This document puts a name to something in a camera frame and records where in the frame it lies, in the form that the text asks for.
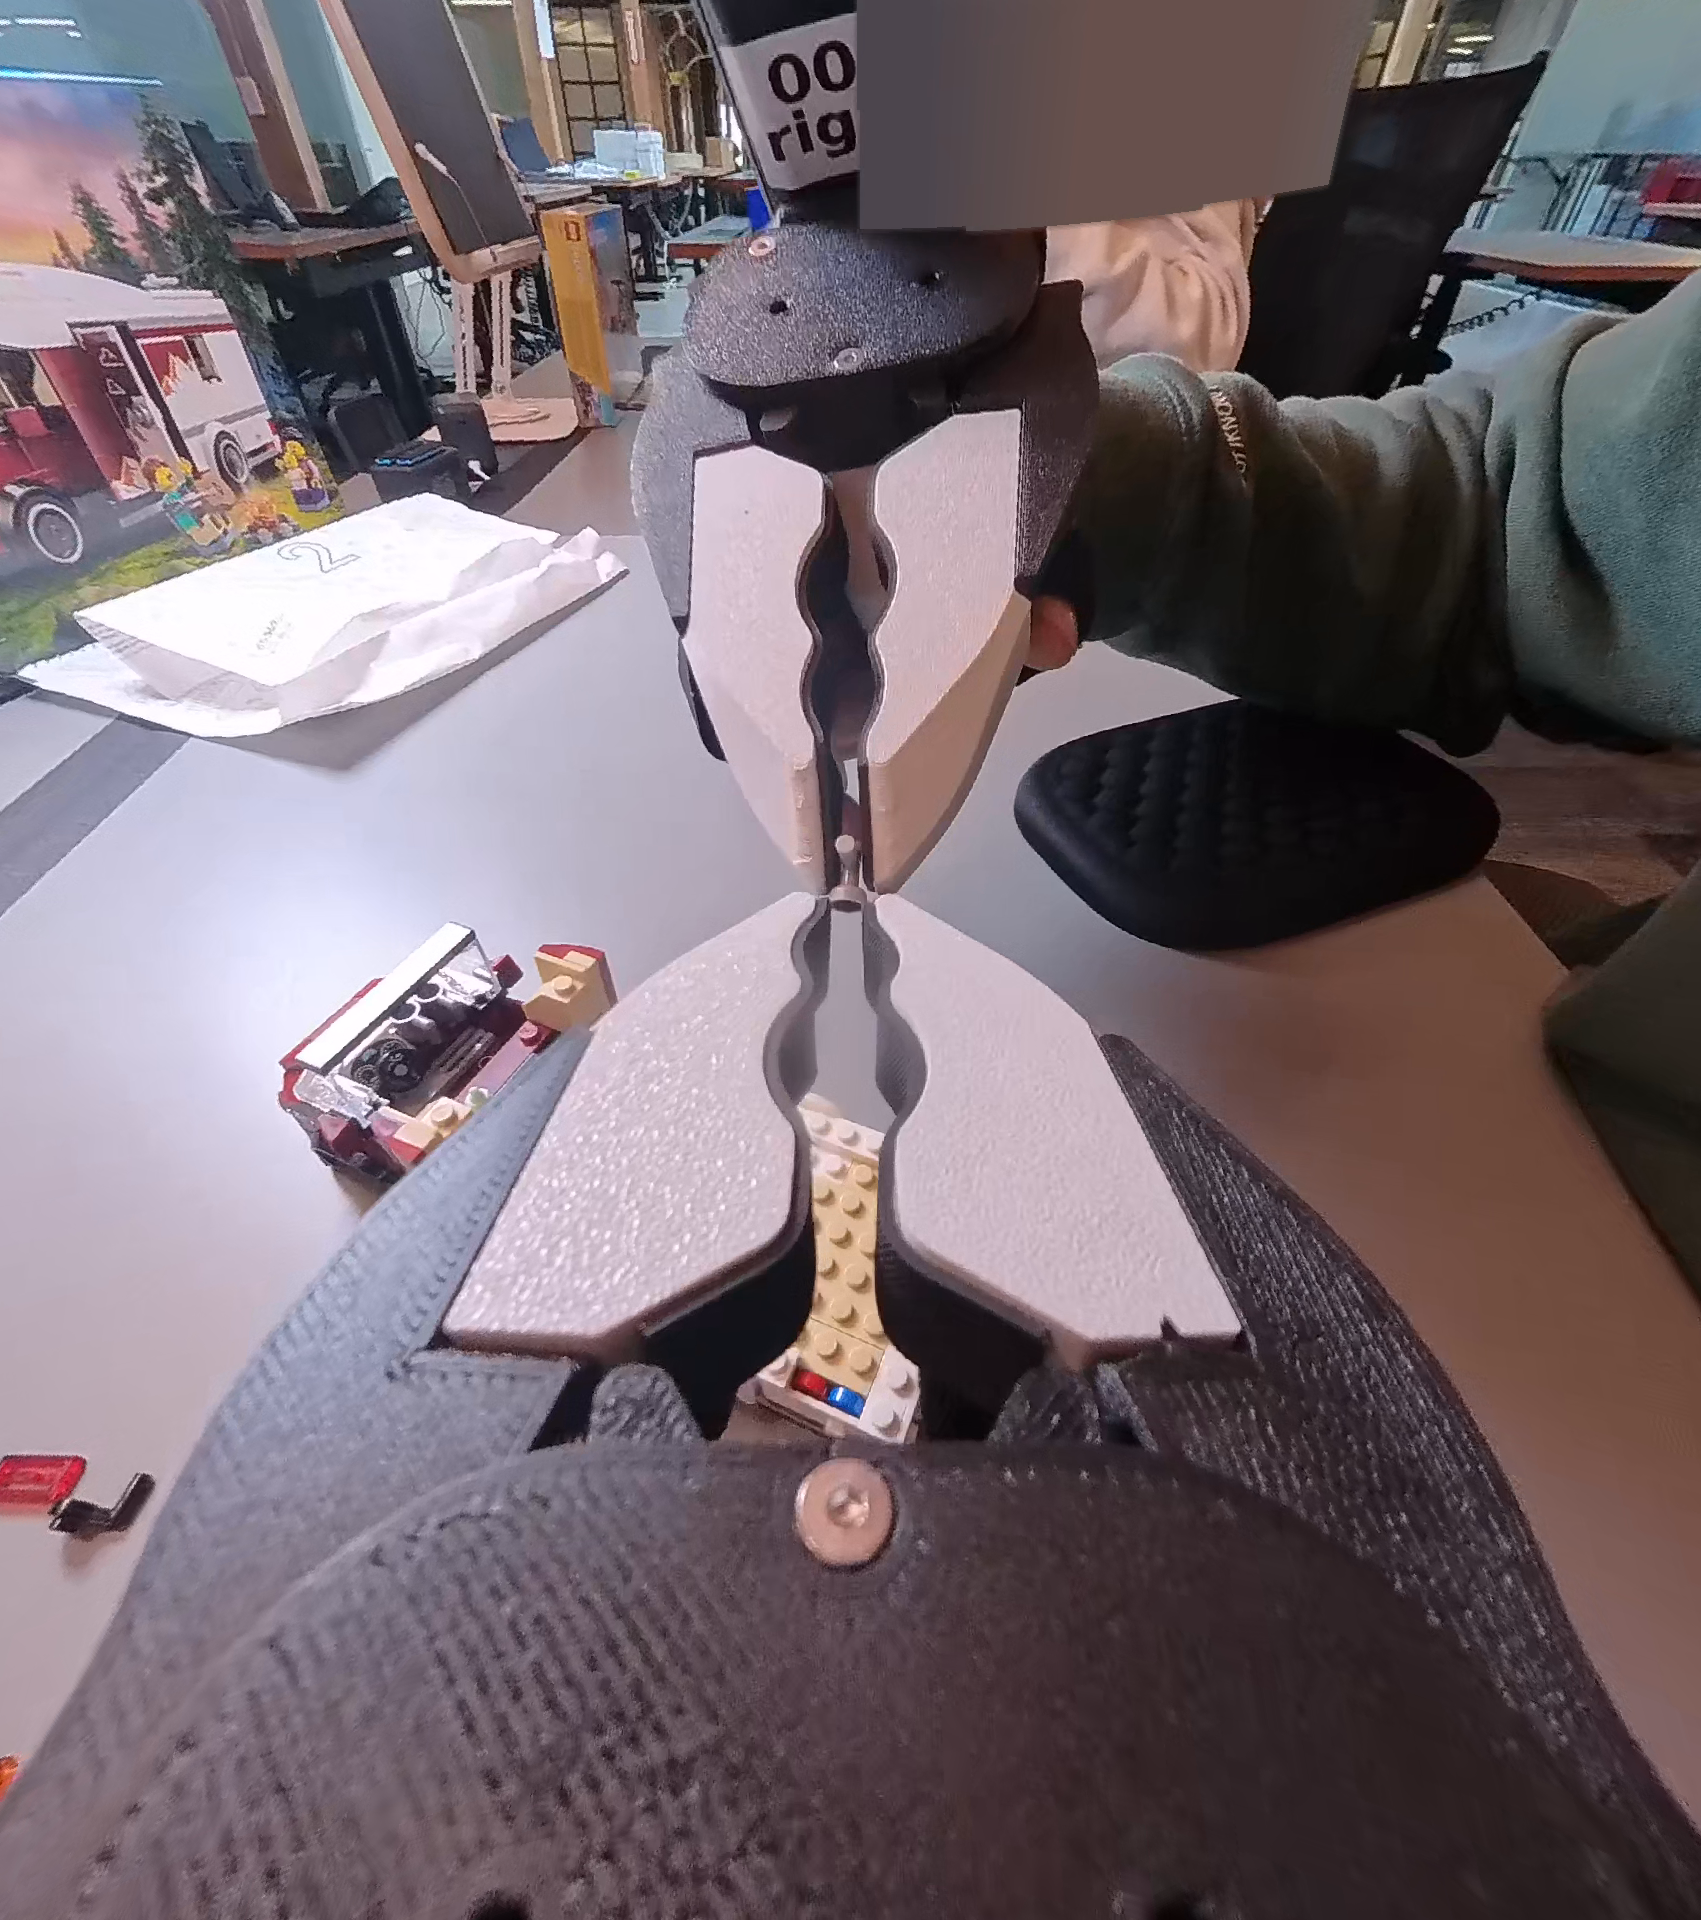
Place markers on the grey tap brick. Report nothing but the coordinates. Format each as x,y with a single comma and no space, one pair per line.
845,870

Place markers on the yellow cardboard box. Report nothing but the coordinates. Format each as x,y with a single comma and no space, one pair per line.
588,300

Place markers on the transparent red brick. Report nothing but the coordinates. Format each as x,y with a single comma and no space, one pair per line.
32,1478

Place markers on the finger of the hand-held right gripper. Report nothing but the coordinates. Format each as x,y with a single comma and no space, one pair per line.
745,601
955,601

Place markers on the black padded rest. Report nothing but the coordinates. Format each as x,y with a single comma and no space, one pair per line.
1239,824

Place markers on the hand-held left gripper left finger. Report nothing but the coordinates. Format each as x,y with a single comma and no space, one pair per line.
641,1171

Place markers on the grey desk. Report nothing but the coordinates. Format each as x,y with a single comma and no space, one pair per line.
190,975

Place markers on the white paper bag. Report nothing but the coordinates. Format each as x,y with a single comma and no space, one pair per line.
340,601

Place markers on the black office chair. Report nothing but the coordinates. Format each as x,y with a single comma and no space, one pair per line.
1389,224

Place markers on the toy set box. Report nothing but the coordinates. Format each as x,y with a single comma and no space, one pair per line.
41,374

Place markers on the toy brick camper van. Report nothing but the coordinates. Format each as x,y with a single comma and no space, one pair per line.
415,1051

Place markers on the black clip brick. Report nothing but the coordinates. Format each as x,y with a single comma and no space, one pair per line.
100,1504

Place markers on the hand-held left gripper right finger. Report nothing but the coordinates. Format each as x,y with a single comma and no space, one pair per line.
1061,1185

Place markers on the person's right forearm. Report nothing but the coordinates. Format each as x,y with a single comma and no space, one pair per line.
1389,525

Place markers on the black wood-rimmed panel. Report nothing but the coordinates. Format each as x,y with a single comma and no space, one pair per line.
438,134

